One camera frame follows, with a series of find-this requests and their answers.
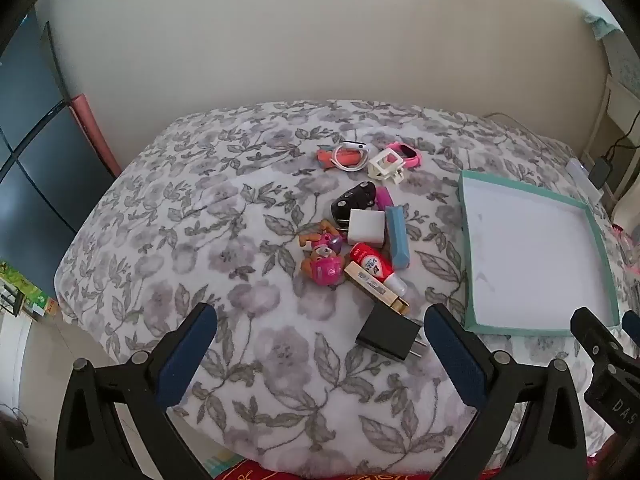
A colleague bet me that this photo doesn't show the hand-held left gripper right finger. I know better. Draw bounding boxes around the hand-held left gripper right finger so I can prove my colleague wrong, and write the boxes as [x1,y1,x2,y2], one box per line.
[424,302,586,480]

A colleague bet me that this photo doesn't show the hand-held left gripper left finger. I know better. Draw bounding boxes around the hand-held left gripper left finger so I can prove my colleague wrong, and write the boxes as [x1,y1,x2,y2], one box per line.
[55,302,236,480]

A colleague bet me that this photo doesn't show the teal white box lid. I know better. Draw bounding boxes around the teal white box lid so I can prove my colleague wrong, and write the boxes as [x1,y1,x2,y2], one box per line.
[458,170,621,336]

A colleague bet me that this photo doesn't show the red white tube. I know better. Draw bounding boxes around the red white tube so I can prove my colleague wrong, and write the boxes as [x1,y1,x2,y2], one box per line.
[348,242,408,297]

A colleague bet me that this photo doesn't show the white charger plug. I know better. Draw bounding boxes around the white charger plug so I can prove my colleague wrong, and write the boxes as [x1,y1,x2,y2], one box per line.
[339,208,387,248]

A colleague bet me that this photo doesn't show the pink orange puppy toy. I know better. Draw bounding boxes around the pink orange puppy toy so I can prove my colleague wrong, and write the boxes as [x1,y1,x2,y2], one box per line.
[298,220,345,257]

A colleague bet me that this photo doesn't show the pink watch band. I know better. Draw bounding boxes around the pink watch band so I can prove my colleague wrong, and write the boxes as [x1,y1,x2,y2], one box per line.
[384,141,423,170]

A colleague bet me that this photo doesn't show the orange carrot knife toy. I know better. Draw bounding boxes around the orange carrot knife toy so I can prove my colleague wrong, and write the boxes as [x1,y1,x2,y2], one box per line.
[316,147,363,171]

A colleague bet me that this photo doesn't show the black charger plug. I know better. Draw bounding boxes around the black charger plug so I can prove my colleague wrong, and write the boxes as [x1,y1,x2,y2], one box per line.
[355,304,428,362]

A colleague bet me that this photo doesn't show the gold beige lipstick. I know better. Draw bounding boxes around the gold beige lipstick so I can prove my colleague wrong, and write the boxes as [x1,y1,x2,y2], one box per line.
[343,261,411,317]

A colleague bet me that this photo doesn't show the floral grey white blanket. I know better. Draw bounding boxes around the floral grey white blanket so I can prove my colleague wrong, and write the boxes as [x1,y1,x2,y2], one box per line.
[56,99,640,473]

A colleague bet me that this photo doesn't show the light blue rectangular case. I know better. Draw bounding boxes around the light blue rectangular case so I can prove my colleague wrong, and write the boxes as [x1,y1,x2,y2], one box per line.
[385,203,412,271]

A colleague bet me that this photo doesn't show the white power strip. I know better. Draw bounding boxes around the white power strip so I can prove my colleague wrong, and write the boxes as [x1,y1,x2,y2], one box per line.
[567,158,603,201]

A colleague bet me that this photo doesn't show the black power adapter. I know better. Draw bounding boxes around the black power adapter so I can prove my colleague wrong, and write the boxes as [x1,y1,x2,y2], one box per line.
[589,157,612,190]

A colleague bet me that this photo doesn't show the red patterned cloth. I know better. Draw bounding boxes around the red patterned cloth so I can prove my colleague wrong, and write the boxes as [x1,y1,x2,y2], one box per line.
[207,462,501,480]

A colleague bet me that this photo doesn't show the green cardboard boxes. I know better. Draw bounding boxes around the green cardboard boxes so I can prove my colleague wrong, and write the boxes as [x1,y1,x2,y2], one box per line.
[0,259,60,318]

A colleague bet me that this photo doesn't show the black toy car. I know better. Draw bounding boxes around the black toy car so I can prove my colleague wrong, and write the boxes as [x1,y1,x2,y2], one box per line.
[330,182,377,228]

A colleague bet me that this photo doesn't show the white hair claw clip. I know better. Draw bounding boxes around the white hair claw clip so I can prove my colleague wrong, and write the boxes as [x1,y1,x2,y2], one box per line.
[368,149,405,185]

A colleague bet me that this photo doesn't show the white bedside shelf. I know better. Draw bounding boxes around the white bedside shelf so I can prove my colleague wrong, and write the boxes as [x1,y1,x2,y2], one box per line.
[580,10,640,206]

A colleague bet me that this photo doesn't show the pink rolled mat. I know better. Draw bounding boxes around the pink rolled mat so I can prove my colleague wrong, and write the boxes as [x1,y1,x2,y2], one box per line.
[70,94,122,177]

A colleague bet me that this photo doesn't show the dark blue cabinet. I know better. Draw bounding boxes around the dark blue cabinet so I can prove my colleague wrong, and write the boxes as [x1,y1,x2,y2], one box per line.
[0,7,116,311]

